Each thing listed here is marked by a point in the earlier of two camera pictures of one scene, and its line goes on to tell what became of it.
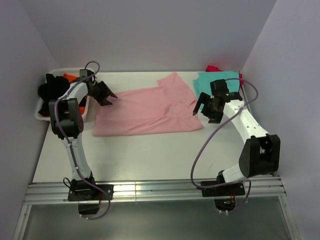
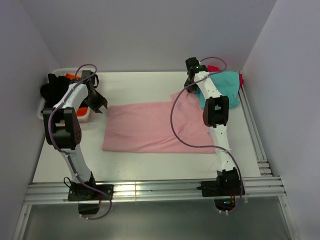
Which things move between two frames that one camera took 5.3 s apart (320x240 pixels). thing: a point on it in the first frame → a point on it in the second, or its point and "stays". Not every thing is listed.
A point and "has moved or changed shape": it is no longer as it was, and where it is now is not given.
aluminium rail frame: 37,193 stays
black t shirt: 55,87 stays
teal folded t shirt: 202,84 stays
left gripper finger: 104,101 → 98,111
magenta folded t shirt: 210,68 stays
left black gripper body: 98,92 → 94,100
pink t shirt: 170,107 has moved or changed shape
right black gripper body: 210,108 → 192,88
